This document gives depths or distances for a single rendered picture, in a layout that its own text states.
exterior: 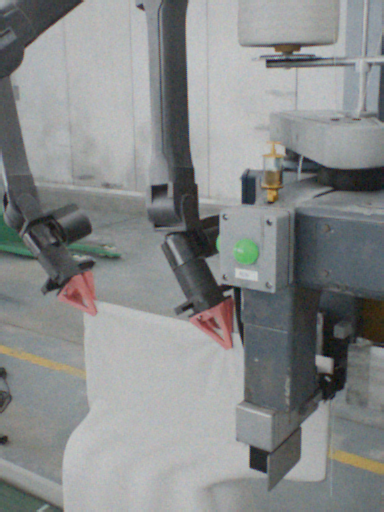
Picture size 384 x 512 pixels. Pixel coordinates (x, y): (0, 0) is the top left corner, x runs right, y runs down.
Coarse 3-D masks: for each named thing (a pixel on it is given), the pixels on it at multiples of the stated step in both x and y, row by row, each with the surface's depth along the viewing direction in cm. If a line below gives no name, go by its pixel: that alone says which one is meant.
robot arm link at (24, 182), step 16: (0, 80) 135; (0, 96) 133; (0, 112) 132; (16, 112) 134; (0, 128) 131; (16, 128) 132; (0, 144) 130; (16, 144) 131; (0, 160) 129; (16, 160) 130; (0, 176) 130; (16, 176) 128; (32, 176) 129; (16, 192) 126; (32, 192) 128; (16, 208) 125; (16, 224) 128
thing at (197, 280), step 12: (192, 264) 107; (204, 264) 108; (180, 276) 108; (192, 276) 107; (204, 276) 107; (192, 288) 107; (204, 288) 107; (216, 288) 107; (228, 288) 111; (192, 300) 105; (204, 300) 104; (180, 312) 107
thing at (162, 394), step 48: (96, 336) 125; (144, 336) 118; (192, 336) 113; (96, 384) 128; (144, 384) 121; (192, 384) 115; (240, 384) 109; (96, 432) 127; (144, 432) 121; (192, 432) 117; (96, 480) 124; (144, 480) 117; (192, 480) 113; (240, 480) 117
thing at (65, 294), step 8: (72, 280) 122; (80, 280) 123; (64, 288) 124; (72, 288) 124; (80, 288) 122; (64, 296) 125; (72, 296) 126; (88, 296) 123; (72, 304) 125; (80, 304) 125; (88, 304) 123; (88, 312) 124; (96, 312) 123
